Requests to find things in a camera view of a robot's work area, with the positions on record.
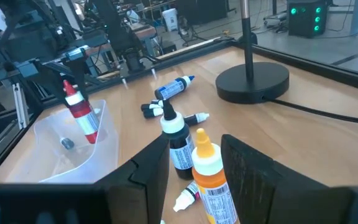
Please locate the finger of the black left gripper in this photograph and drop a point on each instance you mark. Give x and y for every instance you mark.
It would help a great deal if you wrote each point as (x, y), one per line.
(79, 77)
(53, 81)

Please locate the large orange food coloring bottle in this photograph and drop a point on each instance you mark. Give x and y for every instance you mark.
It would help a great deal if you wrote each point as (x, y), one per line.
(211, 183)

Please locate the white globe table lamp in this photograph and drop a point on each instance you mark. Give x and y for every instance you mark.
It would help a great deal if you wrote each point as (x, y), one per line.
(250, 84)

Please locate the silver aluminium extrusion piece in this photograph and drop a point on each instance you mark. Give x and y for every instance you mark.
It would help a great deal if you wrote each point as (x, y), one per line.
(20, 105)

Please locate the white plastic container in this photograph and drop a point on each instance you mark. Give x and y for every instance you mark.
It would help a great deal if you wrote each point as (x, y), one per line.
(170, 20)

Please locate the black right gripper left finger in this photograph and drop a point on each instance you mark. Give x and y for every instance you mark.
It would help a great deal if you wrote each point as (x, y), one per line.
(145, 186)

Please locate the large black food coloring bottle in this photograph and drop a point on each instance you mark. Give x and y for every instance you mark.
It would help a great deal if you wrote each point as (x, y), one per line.
(180, 146)

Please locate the black computer with green lights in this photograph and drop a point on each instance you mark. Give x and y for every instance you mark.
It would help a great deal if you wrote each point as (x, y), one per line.
(306, 21)

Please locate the clear plastic bin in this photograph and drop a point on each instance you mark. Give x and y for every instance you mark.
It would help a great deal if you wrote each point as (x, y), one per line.
(57, 168)

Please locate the white power strip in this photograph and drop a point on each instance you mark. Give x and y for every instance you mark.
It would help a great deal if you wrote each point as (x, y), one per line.
(275, 19)

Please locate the black upright stand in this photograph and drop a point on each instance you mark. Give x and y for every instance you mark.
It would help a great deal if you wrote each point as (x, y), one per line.
(117, 31)

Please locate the large red food coloring bottle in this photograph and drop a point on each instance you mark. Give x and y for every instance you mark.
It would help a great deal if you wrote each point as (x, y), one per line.
(84, 118)

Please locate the large blue food coloring bottle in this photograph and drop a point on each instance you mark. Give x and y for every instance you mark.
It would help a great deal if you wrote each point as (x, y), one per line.
(171, 89)

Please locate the wooden top workbench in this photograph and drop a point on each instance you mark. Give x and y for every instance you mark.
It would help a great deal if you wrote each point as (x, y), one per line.
(145, 32)

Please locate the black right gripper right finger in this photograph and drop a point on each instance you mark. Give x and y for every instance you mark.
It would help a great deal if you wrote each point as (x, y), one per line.
(259, 193)

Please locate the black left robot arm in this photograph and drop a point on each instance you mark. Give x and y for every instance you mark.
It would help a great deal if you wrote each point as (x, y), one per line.
(17, 12)

